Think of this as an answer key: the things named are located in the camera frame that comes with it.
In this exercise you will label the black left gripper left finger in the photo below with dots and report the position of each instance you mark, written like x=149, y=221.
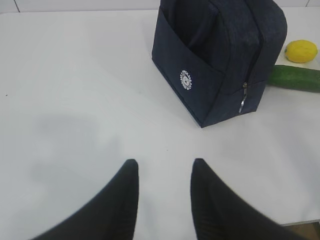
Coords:
x=110, y=215

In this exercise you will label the yellow lemon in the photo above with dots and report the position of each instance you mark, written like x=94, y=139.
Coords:
x=301, y=51

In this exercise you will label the green cucumber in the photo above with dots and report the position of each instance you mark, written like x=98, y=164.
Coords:
x=295, y=78

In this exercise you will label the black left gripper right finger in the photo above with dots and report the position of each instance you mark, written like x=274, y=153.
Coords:
x=220, y=214

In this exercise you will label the navy blue fabric bag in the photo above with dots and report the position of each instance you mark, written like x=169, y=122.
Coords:
x=217, y=55

